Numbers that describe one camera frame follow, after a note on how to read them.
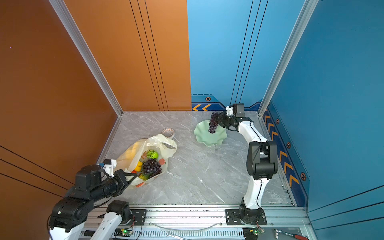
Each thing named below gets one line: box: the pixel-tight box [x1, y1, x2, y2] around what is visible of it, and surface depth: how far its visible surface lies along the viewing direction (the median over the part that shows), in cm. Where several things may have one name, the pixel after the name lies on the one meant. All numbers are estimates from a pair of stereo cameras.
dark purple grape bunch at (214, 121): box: [208, 111, 220, 134], surface depth 93 cm
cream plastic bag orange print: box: [116, 134, 178, 187], surface depth 87 cm
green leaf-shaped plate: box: [193, 120, 227, 147], surface depth 105 cm
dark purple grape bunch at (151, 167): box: [142, 158, 162, 177], surface depth 86 cm
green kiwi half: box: [146, 149, 159, 159], surface depth 92 cm
